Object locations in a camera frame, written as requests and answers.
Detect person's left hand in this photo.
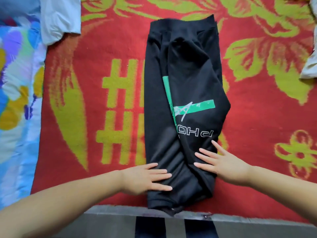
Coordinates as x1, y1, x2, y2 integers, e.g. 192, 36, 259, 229
119, 163, 173, 196

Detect person's right hand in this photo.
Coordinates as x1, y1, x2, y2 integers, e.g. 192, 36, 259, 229
193, 140, 253, 186

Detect black shorts with green print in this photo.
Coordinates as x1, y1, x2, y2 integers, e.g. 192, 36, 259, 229
144, 15, 231, 216

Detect pile of mixed clothes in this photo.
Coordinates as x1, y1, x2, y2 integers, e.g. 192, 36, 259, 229
40, 0, 317, 80

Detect person's right forearm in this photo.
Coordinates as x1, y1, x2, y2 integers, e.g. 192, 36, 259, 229
248, 166, 317, 223

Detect person's left forearm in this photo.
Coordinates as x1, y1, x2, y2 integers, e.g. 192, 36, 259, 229
0, 171, 127, 238

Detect person's blue trousers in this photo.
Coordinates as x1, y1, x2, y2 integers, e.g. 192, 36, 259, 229
135, 217, 219, 238

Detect red and yellow blanket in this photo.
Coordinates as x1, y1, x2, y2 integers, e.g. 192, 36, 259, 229
31, 0, 317, 226

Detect blue patterned pillow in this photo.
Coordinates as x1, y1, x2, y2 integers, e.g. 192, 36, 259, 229
0, 24, 48, 209

